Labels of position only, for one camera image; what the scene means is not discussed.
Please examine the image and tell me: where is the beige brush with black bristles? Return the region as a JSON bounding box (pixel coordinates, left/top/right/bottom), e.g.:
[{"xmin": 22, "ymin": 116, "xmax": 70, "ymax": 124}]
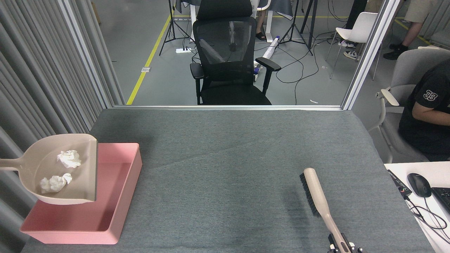
[{"xmin": 300, "ymin": 168, "xmax": 352, "ymax": 253}]

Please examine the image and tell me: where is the white paper ball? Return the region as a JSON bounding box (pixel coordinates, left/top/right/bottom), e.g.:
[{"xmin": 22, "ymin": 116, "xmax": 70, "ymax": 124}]
[
  {"xmin": 57, "ymin": 150, "xmax": 82, "ymax": 168},
  {"xmin": 40, "ymin": 173, "xmax": 73, "ymax": 193}
]

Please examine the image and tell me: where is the beige plastic dustpan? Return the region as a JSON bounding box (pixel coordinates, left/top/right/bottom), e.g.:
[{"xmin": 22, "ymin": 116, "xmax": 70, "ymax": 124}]
[{"xmin": 0, "ymin": 134, "xmax": 98, "ymax": 206}]

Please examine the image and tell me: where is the pink plastic bin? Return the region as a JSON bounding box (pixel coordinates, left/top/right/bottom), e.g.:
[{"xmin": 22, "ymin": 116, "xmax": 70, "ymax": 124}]
[{"xmin": 19, "ymin": 142, "xmax": 143, "ymax": 245}]

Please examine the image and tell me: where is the black controller with red button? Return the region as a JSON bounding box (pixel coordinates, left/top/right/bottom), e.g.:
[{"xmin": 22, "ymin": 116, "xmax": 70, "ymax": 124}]
[{"xmin": 387, "ymin": 170, "xmax": 412, "ymax": 196}]

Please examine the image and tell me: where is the white side table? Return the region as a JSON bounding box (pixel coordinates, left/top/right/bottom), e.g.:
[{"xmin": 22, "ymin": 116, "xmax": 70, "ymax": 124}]
[{"xmin": 384, "ymin": 162, "xmax": 450, "ymax": 253}]

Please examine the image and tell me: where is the black computer mouse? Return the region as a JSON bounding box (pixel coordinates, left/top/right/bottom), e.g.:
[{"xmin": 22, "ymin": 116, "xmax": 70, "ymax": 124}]
[{"xmin": 407, "ymin": 173, "xmax": 432, "ymax": 198}]

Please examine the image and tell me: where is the black keyboard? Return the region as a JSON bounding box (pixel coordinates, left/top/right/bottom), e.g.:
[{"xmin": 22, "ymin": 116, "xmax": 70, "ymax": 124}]
[{"xmin": 431, "ymin": 187, "xmax": 450, "ymax": 215}]

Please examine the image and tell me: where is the person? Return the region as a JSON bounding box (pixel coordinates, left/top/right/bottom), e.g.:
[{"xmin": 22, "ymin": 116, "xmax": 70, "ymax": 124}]
[
  {"xmin": 339, "ymin": 0, "xmax": 368, "ymax": 60},
  {"xmin": 398, "ymin": 58, "xmax": 450, "ymax": 162},
  {"xmin": 383, "ymin": 0, "xmax": 438, "ymax": 60},
  {"xmin": 255, "ymin": 10, "xmax": 268, "ymax": 41}
]

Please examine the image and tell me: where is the grey upholstered armchair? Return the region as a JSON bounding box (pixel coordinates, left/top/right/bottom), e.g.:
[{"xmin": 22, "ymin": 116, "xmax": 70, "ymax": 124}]
[{"xmin": 374, "ymin": 46, "xmax": 450, "ymax": 164}]

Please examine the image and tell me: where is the white roll with blue caps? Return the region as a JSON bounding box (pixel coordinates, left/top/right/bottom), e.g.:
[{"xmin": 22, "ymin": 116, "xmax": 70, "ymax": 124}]
[{"xmin": 253, "ymin": 35, "xmax": 281, "ymax": 74}]

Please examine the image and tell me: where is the white plastic chair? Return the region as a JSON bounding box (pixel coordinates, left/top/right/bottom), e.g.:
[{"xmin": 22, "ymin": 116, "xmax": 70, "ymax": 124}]
[{"xmin": 325, "ymin": 12, "xmax": 382, "ymax": 79}]

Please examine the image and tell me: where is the black mesh office chair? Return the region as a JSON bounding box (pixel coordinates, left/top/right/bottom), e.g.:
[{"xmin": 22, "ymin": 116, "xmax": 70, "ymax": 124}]
[{"xmin": 190, "ymin": 0, "xmax": 282, "ymax": 105}]

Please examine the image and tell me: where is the black tripod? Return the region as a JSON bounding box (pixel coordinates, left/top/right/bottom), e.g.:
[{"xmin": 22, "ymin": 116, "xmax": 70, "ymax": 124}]
[
  {"xmin": 279, "ymin": 0, "xmax": 313, "ymax": 56},
  {"xmin": 159, "ymin": 0, "xmax": 194, "ymax": 56}
]

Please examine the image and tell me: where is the grey pleated curtain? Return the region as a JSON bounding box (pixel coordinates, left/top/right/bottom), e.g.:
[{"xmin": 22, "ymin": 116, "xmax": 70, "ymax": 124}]
[{"xmin": 0, "ymin": 0, "xmax": 125, "ymax": 253}]

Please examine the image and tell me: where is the silver table rail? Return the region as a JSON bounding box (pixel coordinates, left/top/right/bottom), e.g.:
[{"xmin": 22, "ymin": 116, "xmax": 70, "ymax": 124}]
[{"xmin": 112, "ymin": 105, "xmax": 343, "ymax": 111}]

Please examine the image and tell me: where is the black floor cable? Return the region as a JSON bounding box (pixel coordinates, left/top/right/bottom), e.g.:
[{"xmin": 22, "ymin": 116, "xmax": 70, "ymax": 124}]
[{"xmin": 274, "ymin": 35, "xmax": 334, "ymax": 105}]

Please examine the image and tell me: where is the silver post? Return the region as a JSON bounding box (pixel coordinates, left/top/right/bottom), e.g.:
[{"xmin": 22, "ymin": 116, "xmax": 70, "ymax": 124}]
[
  {"xmin": 58, "ymin": 0, "xmax": 115, "ymax": 109},
  {"xmin": 342, "ymin": 0, "xmax": 401, "ymax": 110}
]

